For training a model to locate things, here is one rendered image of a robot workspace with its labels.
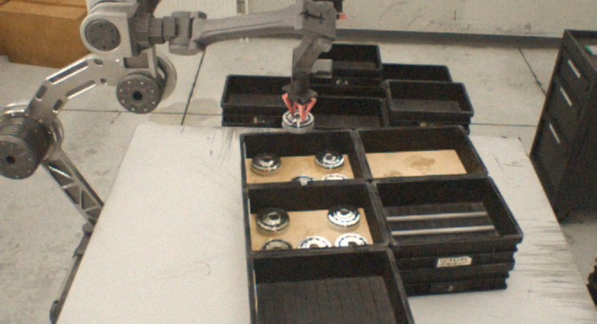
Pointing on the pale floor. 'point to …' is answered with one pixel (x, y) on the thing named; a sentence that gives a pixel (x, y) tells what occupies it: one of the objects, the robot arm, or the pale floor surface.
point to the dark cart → (569, 128)
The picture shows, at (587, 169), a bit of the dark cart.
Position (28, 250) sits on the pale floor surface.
